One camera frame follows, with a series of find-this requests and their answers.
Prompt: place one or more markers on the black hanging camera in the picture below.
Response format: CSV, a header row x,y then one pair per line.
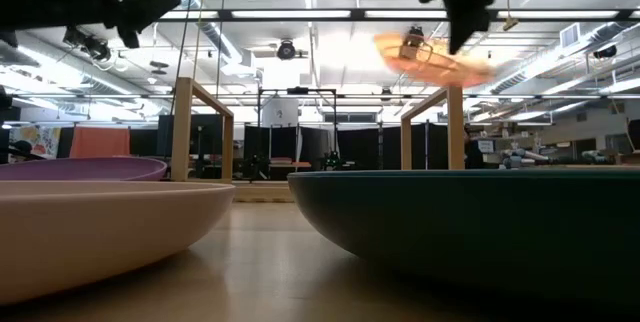
x,y
414,37

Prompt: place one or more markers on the orange translucent plate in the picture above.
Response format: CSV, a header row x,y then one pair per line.
x,y
435,69

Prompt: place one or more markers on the silver ventilation duct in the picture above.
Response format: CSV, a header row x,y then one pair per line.
x,y
545,64

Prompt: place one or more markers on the white board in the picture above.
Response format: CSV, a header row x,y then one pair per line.
x,y
280,112

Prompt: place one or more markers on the round black ceiling camera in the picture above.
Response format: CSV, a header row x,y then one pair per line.
x,y
286,50

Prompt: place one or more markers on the light wooden shelf frame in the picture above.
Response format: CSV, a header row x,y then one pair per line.
x,y
182,127

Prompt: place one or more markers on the colourful wall poster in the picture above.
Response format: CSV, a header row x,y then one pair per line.
x,y
40,141

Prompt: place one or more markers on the black dome lamp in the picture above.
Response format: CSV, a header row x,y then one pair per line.
x,y
606,52

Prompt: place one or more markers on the black ceiling spotlight cluster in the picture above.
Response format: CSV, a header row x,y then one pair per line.
x,y
90,46

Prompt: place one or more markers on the grey cylindrical machine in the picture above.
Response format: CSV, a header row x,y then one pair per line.
x,y
522,158

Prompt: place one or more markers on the black partition screen row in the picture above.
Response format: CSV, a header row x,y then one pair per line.
x,y
365,147

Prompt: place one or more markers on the purple plate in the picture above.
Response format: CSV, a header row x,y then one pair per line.
x,y
85,168

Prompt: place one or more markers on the black device green lights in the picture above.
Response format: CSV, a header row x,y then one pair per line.
x,y
331,161

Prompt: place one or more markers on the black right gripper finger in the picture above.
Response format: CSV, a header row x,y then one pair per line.
x,y
480,14
457,22

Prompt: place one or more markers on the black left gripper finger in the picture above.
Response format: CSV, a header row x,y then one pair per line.
x,y
145,9

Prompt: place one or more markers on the black overhead rail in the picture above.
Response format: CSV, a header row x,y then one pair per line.
x,y
300,11

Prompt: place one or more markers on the pale pink opaque plate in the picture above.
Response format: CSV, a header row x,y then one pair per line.
x,y
90,232

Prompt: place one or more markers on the white air vent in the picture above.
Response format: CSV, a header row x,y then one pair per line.
x,y
570,35

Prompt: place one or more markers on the dark green plate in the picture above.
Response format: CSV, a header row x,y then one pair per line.
x,y
475,227

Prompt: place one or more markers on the orange fabric panel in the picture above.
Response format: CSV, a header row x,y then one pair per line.
x,y
100,142

